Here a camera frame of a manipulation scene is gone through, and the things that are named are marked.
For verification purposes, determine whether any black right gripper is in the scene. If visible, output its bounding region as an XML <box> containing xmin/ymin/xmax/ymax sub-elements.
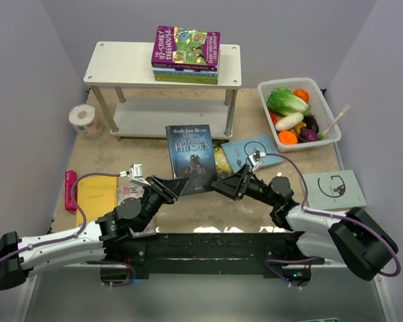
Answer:
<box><xmin>212</xmin><ymin>164</ymin><xmax>278</xmax><ymax>208</ymax></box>

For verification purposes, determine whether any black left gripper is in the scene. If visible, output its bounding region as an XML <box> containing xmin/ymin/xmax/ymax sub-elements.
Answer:
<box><xmin>137</xmin><ymin>174</ymin><xmax>189</xmax><ymax>231</ymax></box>

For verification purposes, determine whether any dark glossy hardcover book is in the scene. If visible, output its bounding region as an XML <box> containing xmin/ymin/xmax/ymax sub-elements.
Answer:
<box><xmin>165</xmin><ymin>125</ymin><xmax>218</xmax><ymax>196</ymax></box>

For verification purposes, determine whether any green cartoon paperback book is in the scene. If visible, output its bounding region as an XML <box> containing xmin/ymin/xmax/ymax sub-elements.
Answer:
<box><xmin>154</xmin><ymin>75</ymin><xmax>218</xmax><ymax>85</ymax></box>

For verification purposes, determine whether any blue Treehouse paperback book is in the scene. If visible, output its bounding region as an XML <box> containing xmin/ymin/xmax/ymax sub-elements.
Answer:
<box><xmin>152</xmin><ymin>68</ymin><xmax>218</xmax><ymax>78</ymax></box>

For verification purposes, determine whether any purple Treehouse paperback book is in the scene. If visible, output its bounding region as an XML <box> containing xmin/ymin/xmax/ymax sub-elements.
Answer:
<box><xmin>151</xmin><ymin>25</ymin><xmax>221</xmax><ymax>72</ymax></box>

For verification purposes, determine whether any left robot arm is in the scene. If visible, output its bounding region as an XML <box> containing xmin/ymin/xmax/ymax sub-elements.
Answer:
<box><xmin>0</xmin><ymin>176</ymin><xmax>189</xmax><ymax>290</ymax></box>

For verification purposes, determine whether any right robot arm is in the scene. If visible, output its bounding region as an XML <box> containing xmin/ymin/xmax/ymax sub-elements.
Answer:
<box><xmin>212</xmin><ymin>166</ymin><xmax>401</xmax><ymax>280</ymax></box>

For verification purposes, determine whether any dark green illustrated book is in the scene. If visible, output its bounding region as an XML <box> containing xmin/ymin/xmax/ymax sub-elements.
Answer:
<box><xmin>212</xmin><ymin>140</ymin><xmax>234</xmax><ymax>180</ymax></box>

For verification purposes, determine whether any light blue cat book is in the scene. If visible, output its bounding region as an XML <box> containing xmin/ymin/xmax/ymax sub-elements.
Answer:
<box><xmin>221</xmin><ymin>134</ymin><xmax>279</xmax><ymax>172</ymax></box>

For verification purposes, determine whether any floral pastel notebook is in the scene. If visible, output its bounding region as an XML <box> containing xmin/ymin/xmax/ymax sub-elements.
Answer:
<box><xmin>116</xmin><ymin>186</ymin><xmax>156</xmax><ymax>238</ymax></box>

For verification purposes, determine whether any orange carrot toy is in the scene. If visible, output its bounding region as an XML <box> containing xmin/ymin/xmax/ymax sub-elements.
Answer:
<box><xmin>277</xmin><ymin>131</ymin><xmax>298</xmax><ymax>145</ymax></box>

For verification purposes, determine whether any red pepper toy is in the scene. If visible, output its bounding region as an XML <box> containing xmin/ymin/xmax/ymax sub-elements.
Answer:
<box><xmin>269</xmin><ymin>111</ymin><xmax>277</xmax><ymax>127</ymax></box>

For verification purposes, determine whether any white radish toy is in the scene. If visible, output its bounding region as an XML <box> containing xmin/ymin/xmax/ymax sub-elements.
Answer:
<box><xmin>275</xmin><ymin>112</ymin><xmax>304</xmax><ymax>131</ymax></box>

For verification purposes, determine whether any yellow book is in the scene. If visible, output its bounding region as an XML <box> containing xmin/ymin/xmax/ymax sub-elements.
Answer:
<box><xmin>77</xmin><ymin>176</ymin><xmax>118</xmax><ymax>223</ymax></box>

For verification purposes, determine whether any yellow pepper toy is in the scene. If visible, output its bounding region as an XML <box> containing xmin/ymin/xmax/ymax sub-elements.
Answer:
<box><xmin>289</xmin><ymin>122</ymin><xmax>306</xmax><ymax>136</ymax></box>

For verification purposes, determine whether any purple onion toy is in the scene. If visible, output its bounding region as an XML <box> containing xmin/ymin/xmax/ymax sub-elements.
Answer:
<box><xmin>299</xmin><ymin>128</ymin><xmax>318</xmax><ymax>142</ymax></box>

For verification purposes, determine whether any green lettuce toy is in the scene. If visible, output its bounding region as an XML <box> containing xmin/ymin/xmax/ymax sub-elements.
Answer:
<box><xmin>266</xmin><ymin>88</ymin><xmax>311</xmax><ymax>116</ymax></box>

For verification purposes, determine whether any purple eggplant toy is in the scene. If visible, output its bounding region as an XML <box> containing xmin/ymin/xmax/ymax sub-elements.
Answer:
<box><xmin>303</xmin><ymin>115</ymin><xmax>319</xmax><ymax>133</ymax></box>

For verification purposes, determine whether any green onion toy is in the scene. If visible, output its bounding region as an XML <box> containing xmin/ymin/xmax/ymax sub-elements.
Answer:
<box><xmin>318</xmin><ymin>104</ymin><xmax>351</xmax><ymax>140</ymax></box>

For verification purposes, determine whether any grey-green cat book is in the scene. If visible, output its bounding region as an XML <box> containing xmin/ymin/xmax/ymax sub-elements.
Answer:
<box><xmin>303</xmin><ymin>170</ymin><xmax>367</xmax><ymax>210</ymax></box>

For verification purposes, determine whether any toilet paper roll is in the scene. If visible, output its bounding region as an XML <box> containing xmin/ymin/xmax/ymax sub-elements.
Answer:
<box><xmin>69</xmin><ymin>104</ymin><xmax>103</xmax><ymax>140</ymax></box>

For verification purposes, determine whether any orange pumpkin toy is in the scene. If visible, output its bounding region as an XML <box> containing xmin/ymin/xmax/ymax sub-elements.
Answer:
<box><xmin>294</xmin><ymin>89</ymin><xmax>310</xmax><ymax>104</ymax></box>

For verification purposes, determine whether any white plastic basket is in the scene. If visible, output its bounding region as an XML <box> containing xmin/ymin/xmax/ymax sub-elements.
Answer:
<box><xmin>258</xmin><ymin>77</ymin><xmax>342</xmax><ymax>152</ymax></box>

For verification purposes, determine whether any white two-tier shelf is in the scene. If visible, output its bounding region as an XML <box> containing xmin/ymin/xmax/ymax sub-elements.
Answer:
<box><xmin>83</xmin><ymin>42</ymin><xmax>242</xmax><ymax>140</ymax></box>

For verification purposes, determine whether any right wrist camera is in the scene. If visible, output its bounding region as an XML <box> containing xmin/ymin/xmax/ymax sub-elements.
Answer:
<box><xmin>249</xmin><ymin>149</ymin><xmax>267</xmax><ymax>173</ymax></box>

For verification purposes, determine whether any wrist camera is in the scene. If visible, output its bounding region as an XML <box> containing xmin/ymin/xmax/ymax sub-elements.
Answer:
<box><xmin>249</xmin><ymin>149</ymin><xmax>267</xmax><ymax>173</ymax></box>
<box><xmin>119</xmin><ymin>163</ymin><xmax>150</xmax><ymax>186</ymax></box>

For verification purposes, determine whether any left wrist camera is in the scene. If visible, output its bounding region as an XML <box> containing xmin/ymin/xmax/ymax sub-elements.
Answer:
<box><xmin>119</xmin><ymin>163</ymin><xmax>150</xmax><ymax>186</ymax></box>

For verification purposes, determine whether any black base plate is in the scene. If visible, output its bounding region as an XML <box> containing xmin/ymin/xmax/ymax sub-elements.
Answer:
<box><xmin>105</xmin><ymin>232</ymin><xmax>307</xmax><ymax>279</ymax></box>

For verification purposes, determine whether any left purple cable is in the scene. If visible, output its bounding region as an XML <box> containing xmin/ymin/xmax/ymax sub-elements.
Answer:
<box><xmin>0</xmin><ymin>171</ymin><xmax>137</xmax><ymax>291</ymax></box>

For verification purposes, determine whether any purple cable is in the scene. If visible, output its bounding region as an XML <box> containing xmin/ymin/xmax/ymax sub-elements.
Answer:
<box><xmin>0</xmin><ymin>171</ymin><xmax>137</xmax><ymax>291</ymax></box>
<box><xmin>263</xmin><ymin>152</ymin><xmax>402</xmax><ymax>289</ymax></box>

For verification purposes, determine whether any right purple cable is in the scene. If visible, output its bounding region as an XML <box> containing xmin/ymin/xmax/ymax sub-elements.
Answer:
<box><xmin>263</xmin><ymin>152</ymin><xmax>402</xmax><ymax>289</ymax></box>

